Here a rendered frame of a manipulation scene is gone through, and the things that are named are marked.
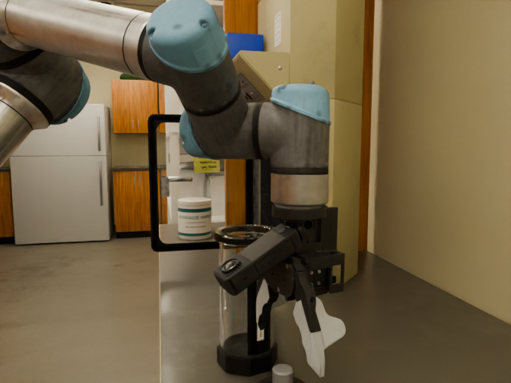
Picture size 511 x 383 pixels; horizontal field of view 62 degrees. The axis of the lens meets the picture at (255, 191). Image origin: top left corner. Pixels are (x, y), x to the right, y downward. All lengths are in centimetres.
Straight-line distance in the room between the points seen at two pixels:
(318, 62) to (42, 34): 61
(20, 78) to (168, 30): 39
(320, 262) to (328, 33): 63
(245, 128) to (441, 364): 52
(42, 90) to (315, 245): 50
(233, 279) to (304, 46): 64
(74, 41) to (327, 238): 40
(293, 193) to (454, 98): 74
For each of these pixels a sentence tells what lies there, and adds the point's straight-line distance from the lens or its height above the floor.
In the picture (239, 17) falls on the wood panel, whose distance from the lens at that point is 139.
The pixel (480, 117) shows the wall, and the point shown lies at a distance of 112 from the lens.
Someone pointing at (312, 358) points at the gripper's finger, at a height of 105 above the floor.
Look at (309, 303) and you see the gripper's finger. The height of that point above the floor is 112.
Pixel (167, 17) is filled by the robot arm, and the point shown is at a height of 143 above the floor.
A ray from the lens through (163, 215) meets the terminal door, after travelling 127.
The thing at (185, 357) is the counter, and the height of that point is 94.
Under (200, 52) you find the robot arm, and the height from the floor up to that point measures 140.
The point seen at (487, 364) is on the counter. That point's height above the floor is 94.
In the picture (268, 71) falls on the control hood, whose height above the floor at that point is 147.
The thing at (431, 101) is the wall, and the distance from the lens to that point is 127.
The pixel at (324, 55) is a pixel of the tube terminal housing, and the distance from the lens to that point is 103.
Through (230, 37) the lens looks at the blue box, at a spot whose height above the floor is 159.
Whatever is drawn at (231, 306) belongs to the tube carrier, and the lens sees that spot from 70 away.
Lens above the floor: 131
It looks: 7 degrees down
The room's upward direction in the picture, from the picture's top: straight up
